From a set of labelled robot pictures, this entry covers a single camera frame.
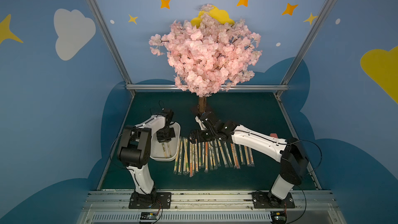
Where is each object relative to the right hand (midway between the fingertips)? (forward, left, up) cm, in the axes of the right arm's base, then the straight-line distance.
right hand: (195, 135), depth 81 cm
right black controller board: (-32, -42, -18) cm, 56 cm away
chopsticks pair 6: (-3, -30, -16) cm, 34 cm away
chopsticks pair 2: (-4, -4, -16) cm, 17 cm away
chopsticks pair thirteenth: (-6, +9, -14) cm, 18 cm away
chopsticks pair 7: (-4, -32, -15) cm, 36 cm away
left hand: (+5, +18, -14) cm, 23 cm away
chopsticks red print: (-7, +2, -15) cm, 17 cm away
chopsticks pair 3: (-6, -6, -15) cm, 17 cm away
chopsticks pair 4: (-4, -11, -16) cm, 20 cm away
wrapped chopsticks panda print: (0, +21, -14) cm, 25 cm away
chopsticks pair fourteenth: (-8, +11, -15) cm, 20 cm away
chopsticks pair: (-4, -2, -16) cm, 16 cm away
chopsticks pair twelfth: (-6, +6, -14) cm, 16 cm away
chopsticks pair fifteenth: (-5, -9, -15) cm, 18 cm away
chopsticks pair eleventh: (-6, -1, -14) cm, 16 cm away
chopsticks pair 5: (-3, -13, -15) cm, 20 cm away
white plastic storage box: (-5, +23, -15) cm, 28 cm away
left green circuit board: (-35, +20, -16) cm, 43 cm away
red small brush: (+11, -48, -13) cm, 51 cm away
